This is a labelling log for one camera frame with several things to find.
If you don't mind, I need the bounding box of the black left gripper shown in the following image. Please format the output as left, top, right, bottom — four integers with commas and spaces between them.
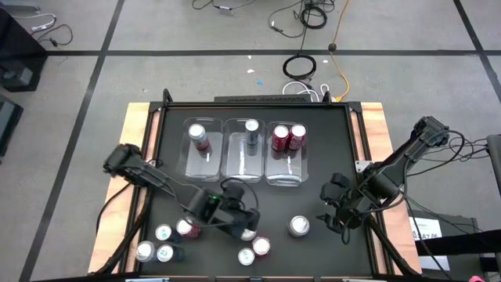
215, 198, 261, 240

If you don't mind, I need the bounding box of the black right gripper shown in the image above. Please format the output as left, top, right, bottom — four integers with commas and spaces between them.
315, 172, 371, 235

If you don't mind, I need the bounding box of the red cola can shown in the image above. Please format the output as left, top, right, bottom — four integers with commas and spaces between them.
271, 124, 290, 154
288, 123, 308, 152
251, 236, 272, 258
175, 217, 203, 240

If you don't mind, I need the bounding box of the blue slim energy drink can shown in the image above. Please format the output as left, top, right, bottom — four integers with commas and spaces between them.
243, 118, 261, 157
237, 247, 256, 267
156, 244, 186, 263
155, 223, 183, 244

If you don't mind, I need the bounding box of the clear plastic bin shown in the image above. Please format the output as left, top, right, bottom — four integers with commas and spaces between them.
221, 117, 267, 184
175, 116, 225, 183
264, 120, 310, 188

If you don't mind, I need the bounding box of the white paper label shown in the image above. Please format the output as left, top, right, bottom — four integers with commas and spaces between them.
409, 217, 443, 241
420, 255, 451, 272

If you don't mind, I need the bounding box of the black cabinet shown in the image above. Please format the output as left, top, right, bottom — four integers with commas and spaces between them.
406, 210, 501, 282

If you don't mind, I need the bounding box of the black beam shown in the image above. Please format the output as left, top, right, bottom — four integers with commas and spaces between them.
414, 229, 501, 256

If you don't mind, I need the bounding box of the black box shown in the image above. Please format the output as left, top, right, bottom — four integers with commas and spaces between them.
0, 95, 24, 157

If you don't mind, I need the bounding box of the black desk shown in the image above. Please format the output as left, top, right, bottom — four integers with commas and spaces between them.
0, 6, 49, 93

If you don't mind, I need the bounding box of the black cable conduit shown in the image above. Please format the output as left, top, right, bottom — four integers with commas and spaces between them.
358, 219, 422, 277
93, 187, 153, 275

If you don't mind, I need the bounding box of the black metal table frame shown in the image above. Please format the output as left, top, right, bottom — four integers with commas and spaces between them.
119, 88, 392, 282

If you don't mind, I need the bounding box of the orange extension cord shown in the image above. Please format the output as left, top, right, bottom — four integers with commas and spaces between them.
327, 0, 351, 103

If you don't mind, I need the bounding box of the large black cable coil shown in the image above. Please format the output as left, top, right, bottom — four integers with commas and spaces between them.
282, 53, 318, 81

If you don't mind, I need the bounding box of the black cable bundle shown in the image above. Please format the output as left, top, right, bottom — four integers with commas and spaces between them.
406, 131, 490, 178

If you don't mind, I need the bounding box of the black cable with connector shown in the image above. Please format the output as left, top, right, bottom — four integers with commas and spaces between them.
268, 0, 310, 39

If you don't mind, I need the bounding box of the small black cable coil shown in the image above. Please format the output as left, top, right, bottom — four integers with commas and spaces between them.
300, 5, 328, 30

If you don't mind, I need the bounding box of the black cable with grey adapter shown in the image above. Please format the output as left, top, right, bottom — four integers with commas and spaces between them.
190, 0, 258, 17

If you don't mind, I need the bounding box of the black cable with plug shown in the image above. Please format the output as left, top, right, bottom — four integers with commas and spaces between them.
37, 23, 74, 48

